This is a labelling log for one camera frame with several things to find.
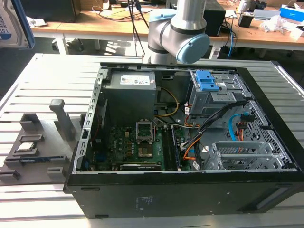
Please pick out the hard disk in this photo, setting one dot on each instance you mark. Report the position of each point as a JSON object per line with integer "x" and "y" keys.
{"x": 12, "y": 23}

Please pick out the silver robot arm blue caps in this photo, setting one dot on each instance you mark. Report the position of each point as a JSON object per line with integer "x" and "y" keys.
{"x": 171, "y": 35}

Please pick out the grey power supply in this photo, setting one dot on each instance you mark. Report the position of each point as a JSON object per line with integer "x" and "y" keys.
{"x": 129, "y": 99}

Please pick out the black RAM slot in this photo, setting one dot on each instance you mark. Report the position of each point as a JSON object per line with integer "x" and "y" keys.
{"x": 167, "y": 149}

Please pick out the CPU socket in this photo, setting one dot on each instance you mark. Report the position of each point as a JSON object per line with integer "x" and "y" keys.
{"x": 145, "y": 152}

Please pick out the RAM stick in slot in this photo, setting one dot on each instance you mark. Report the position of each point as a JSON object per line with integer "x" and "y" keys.
{"x": 175, "y": 149}

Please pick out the green motherboard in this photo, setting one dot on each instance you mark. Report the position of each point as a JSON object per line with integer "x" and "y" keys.
{"x": 118, "y": 145}

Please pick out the black graphics card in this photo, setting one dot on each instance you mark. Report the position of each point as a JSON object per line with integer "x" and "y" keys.
{"x": 140, "y": 167}

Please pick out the blue carrier in bay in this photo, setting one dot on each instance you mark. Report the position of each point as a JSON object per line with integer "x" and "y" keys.
{"x": 205, "y": 80}

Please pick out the black PC case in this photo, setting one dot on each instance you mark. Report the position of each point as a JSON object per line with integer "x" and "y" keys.
{"x": 166, "y": 199}

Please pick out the silver drive cage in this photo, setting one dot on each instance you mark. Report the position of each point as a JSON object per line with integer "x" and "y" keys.
{"x": 240, "y": 144}

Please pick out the black chair base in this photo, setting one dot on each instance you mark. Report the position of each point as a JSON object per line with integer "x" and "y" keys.
{"x": 76, "y": 45}

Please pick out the wooden desk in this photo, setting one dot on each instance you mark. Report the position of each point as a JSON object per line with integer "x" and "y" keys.
{"x": 249, "y": 35}
{"x": 95, "y": 26}

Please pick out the grey parts rack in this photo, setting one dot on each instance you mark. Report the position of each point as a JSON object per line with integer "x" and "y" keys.
{"x": 47, "y": 152}

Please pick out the black speaker box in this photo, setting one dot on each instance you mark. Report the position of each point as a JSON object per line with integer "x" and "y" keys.
{"x": 213, "y": 19}

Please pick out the blue RAM stick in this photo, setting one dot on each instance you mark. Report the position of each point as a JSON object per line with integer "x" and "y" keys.
{"x": 35, "y": 160}

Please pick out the silver CPU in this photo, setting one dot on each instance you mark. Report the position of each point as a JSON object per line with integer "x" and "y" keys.
{"x": 25, "y": 147}

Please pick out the small black box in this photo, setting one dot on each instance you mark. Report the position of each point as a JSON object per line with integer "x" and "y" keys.
{"x": 244, "y": 20}

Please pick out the large black box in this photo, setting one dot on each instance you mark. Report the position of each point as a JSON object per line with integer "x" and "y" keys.
{"x": 52, "y": 9}

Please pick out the white crumpled paper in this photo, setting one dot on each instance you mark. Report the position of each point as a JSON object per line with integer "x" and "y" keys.
{"x": 36, "y": 21}

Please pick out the grey flat device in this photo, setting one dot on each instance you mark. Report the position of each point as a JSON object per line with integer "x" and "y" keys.
{"x": 266, "y": 14}

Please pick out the white plastic bags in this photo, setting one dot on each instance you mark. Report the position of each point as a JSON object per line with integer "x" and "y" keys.
{"x": 276, "y": 23}

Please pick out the blue cardboard box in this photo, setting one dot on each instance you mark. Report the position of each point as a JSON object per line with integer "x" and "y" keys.
{"x": 291, "y": 13}

